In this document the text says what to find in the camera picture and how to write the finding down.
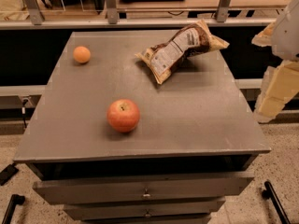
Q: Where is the metal railing frame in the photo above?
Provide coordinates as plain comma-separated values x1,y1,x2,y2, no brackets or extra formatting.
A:
0,0,291,30

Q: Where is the black base leg left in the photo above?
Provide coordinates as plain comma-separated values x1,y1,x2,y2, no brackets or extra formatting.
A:
2,194,25,224

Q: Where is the grey drawer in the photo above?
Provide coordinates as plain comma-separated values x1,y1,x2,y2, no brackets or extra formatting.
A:
33,172,254,204
64,197,225,220

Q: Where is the grey drawer cabinet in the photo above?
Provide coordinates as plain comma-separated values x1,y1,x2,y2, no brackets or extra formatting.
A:
15,31,269,224

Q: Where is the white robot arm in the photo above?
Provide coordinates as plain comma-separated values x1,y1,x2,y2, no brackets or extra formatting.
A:
251,0,299,123

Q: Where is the black base leg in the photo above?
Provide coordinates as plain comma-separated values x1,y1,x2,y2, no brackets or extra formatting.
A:
2,194,25,224
262,180,291,224

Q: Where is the crumpled snack bag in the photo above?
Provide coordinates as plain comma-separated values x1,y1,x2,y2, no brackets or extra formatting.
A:
135,20,229,85

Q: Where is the black flat object on floor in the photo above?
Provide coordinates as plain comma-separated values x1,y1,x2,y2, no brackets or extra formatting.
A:
0,163,19,186

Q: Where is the red apple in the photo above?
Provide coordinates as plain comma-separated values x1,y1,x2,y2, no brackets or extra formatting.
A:
107,99,140,133

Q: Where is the black cable with plug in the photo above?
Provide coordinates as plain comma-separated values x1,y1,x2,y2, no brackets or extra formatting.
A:
20,96,32,130

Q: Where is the black base leg right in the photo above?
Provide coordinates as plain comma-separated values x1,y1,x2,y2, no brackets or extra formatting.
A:
262,180,291,224

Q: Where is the small orange fruit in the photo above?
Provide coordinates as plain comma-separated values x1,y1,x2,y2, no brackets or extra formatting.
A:
73,46,91,63

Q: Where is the top grey drawer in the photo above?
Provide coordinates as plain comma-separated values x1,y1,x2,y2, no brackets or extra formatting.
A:
33,172,254,204

